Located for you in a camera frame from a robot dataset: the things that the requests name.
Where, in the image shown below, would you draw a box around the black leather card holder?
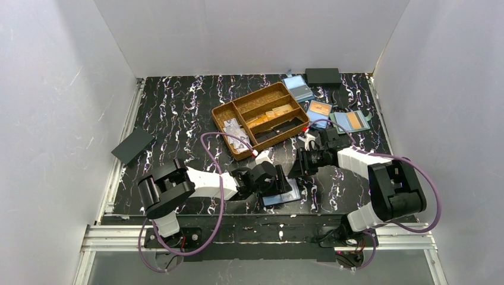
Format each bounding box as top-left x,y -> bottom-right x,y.
260,179 -> 301,207

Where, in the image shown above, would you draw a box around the green card wallet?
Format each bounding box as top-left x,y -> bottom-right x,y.
329,110 -> 370,134

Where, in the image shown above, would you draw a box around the dark grey card case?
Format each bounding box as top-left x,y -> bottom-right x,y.
111,128 -> 155,164

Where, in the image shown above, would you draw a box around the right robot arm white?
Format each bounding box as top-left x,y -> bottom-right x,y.
288,140 -> 427,236

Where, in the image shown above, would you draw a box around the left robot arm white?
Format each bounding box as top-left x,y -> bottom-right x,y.
137,159 -> 300,238

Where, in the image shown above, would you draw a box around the black cards in tray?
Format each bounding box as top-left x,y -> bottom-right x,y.
254,118 -> 303,143

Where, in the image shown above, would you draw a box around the blue card holder orange card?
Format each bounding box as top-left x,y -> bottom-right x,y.
306,100 -> 333,129

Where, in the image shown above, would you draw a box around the white cards in tray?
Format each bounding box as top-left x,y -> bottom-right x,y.
223,118 -> 250,153

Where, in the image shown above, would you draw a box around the tan cards in tray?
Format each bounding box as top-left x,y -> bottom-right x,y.
246,104 -> 294,128

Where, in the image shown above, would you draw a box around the light blue card holder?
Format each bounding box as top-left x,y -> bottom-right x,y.
282,75 -> 314,103

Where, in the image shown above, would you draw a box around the brown woven organizer tray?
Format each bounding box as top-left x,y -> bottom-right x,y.
212,82 -> 310,151

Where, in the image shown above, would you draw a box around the black box at back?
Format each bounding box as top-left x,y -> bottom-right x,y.
305,68 -> 342,87

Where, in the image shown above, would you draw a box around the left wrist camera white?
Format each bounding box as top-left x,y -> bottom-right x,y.
254,149 -> 273,164

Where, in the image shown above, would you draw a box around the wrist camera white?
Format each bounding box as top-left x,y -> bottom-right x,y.
254,149 -> 273,164
299,127 -> 316,150

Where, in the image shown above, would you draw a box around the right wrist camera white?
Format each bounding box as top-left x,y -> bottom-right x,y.
299,127 -> 316,150

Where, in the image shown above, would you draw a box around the aluminium frame rail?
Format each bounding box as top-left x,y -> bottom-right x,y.
73,78 -> 144,285

